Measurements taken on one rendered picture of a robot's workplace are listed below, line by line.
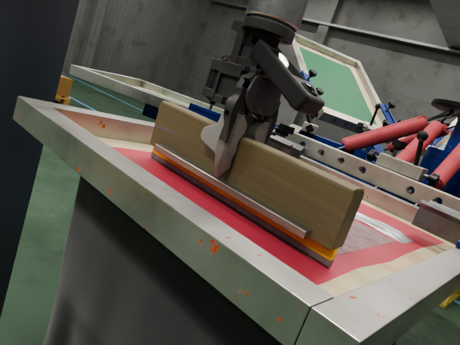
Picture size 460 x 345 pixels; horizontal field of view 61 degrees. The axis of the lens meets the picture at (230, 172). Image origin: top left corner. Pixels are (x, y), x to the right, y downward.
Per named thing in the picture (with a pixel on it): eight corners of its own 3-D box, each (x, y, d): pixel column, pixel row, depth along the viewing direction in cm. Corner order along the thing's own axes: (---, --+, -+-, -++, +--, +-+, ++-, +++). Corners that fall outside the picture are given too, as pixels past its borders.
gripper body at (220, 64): (233, 109, 61) (258, 31, 59) (276, 124, 56) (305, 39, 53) (198, 98, 55) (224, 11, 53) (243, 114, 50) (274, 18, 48)
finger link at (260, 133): (228, 166, 62) (240, 109, 60) (256, 180, 59) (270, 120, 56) (214, 168, 60) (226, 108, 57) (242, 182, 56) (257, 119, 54)
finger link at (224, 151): (196, 165, 57) (222, 107, 56) (224, 181, 53) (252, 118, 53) (181, 161, 55) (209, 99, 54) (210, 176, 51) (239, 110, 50)
